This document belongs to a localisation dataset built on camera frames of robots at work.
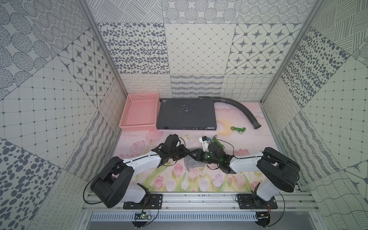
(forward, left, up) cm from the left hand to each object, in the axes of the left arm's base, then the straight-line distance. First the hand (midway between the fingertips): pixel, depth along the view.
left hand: (189, 146), depth 86 cm
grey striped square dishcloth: (-8, -1, -6) cm, 10 cm away
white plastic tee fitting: (+1, -7, +7) cm, 10 cm away
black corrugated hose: (+20, -48, -4) cm, 52 cm away
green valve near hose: (+17, -36, -6) cm, 41 cm away
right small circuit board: (-33, -39, -10) cm, 51 cm away
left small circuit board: (-35, +22, -8) cm, 41 cm away
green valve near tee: (+11, -18, -6) cm, 22 cm away
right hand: (-5, 0, 0) cm, 5 cm away
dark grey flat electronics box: (+29, +2, -3) cm, 29 cm away
